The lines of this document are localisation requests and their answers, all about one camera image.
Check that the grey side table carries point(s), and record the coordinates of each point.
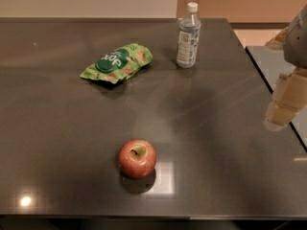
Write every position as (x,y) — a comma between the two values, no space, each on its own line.
(274,70)

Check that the green rice chip bag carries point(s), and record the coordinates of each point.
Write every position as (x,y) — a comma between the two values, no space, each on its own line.
(119,65)

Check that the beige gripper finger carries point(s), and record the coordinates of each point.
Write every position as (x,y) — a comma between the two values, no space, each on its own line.
(287,100)

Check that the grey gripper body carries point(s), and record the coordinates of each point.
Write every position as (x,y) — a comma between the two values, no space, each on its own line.
(297,47)

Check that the clear plastic water bottle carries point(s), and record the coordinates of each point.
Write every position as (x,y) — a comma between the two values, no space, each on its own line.
(189,30)

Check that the red apple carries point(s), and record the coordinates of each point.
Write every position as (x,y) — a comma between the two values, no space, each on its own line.
(137,159)

